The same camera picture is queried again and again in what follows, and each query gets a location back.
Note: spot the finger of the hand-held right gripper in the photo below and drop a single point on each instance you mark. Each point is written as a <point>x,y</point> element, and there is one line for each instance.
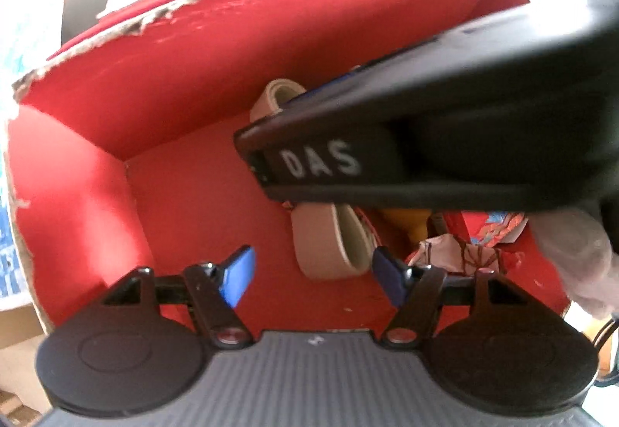
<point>411,73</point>

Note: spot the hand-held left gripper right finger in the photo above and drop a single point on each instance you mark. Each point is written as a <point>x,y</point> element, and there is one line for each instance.
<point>389,277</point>

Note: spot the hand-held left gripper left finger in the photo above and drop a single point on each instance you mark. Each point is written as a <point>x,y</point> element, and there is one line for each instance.
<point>237,277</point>

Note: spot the orange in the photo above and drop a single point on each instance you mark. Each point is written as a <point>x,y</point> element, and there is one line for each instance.
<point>406,221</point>

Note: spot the small red gift box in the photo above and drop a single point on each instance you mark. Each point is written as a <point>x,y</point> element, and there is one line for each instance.
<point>488,226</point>

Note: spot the large red cardboard box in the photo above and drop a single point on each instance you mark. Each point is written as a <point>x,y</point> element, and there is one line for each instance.
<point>193,93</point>

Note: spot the person's right hand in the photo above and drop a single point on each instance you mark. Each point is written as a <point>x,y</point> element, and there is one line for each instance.
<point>575,262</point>

